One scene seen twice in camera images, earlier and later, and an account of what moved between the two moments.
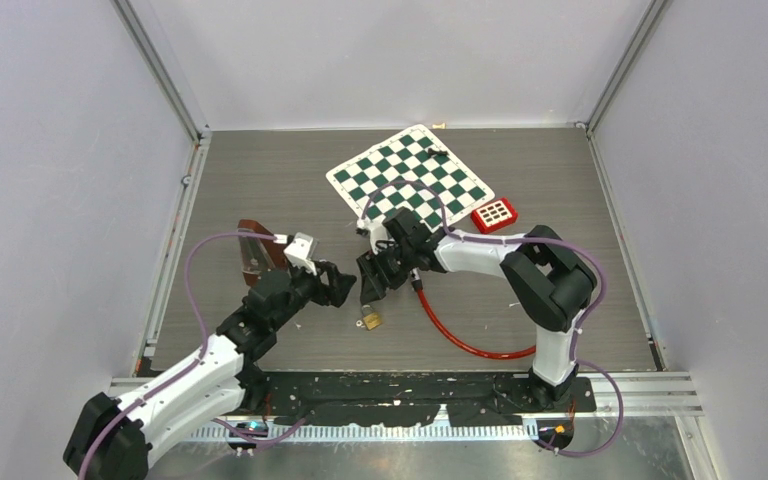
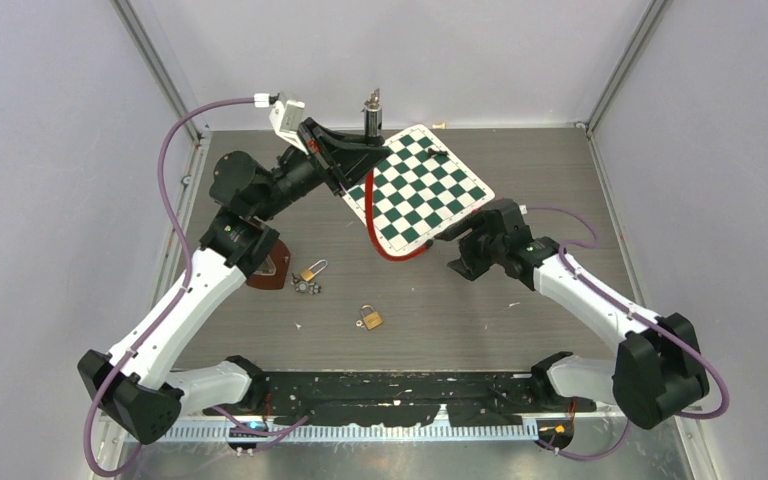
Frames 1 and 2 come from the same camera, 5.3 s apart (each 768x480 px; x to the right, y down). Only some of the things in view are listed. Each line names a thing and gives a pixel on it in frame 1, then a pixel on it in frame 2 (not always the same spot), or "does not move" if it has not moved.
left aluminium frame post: x=196 y=129 does not move
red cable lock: x=417 y=286 → x=373 y=123
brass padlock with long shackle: x=372 y=320 does not move
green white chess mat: x=411 y=170 does not move
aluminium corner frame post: x=645 y=26 does not move
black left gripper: x=334 y=292 → x=345 y=165
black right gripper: x=374 y=287 → x=469 y=266
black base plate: x=462 y=398 does not move
